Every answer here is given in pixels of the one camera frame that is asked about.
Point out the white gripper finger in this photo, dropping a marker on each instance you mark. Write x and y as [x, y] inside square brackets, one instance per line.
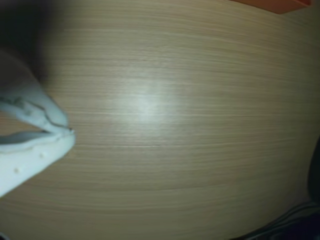
[30, 95]
[30, 162]

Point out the orange plastic box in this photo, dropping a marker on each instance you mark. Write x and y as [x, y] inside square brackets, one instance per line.
[280, 5]

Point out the black round object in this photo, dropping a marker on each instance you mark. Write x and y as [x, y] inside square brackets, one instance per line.
[315, 170]

